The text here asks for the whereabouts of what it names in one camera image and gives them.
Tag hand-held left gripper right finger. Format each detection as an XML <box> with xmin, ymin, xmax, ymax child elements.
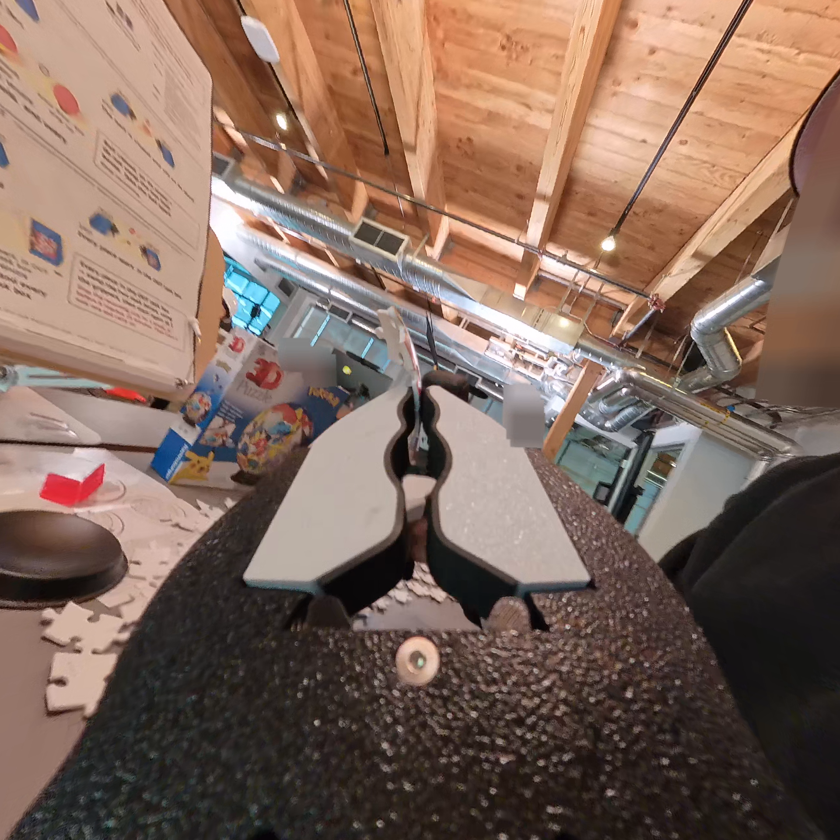
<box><xmin>420</xmin><ymin>386</ymin><xmax>593</xmax><ymax>631</ymax></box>

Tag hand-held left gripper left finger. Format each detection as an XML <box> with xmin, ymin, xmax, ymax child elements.
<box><xmin>243</xmin><ymin>387</ymin><xmax>427</xmax><ymax>618</ymax></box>

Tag joined puzzle pieces strip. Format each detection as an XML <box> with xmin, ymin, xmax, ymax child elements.
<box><xmin>376</xmin><ymin>306</ymin><xmax>439</xmax><ymax>522</ymax></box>

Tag pile of white puzzle pieces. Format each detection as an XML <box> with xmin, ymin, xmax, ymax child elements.
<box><xmin>39</xmin><ymin>495</ymin><xmax>460</xmax><ymax>718</ymax></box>

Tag blue puzzle box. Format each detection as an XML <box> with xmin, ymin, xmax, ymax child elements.
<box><xmin>151</xmin><ymin>326</ymin><xmax>352</xmax><ymax>490</ymax></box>

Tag white paper with circle drawings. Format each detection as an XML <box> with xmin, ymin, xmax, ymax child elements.
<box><xmin>0</xmin><ymin>443</ymin><xmax>224</xmax><ymax>546</ymax></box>

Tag red clear plastic piece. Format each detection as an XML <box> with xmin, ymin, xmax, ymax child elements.
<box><xmin>39</xmin><ymin>462</ymin><xmax>106</xmax><ymax>506</ymax></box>

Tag black round stand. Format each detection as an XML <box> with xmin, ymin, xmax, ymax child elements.
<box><xmin>0</xmin><ymin>511</ymin><xmax>129</xmax><ymax>608</ymax></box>

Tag person's black sweater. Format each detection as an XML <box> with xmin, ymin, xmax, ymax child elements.
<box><xmin>656</xmin><ymin>453</ymin><xmax>840</xmax><ymax>840</ymax></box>

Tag white rounded board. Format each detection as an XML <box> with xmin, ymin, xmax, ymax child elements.
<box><xmin>0</xmin><ymin>387</ymin><xmax>155</xmax><ymax>454</ymax></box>

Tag printed instruction sheet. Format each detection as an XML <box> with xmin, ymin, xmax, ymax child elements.
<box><xmin>0</xmin><ymin>0</ymin><xmax>214</xmax><ymax>388</ymax></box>

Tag white ceiling device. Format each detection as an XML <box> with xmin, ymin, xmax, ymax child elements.
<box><xmin>239</xmin><ymin>14</ymin><xmax>282</xmax><ymax>64</ymax></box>

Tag silver elbow duct pipes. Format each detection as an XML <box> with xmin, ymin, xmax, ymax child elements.
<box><xmin>584</xmin><ymin>259</ymin><xmax>805</xmax><ymax>454</ymax></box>

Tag silver ventilation duct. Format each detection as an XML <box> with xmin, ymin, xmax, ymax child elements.
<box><xmin>210</xmin><ymin>172</ymin><xmax>500</xmax><ymax>329</ymax></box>

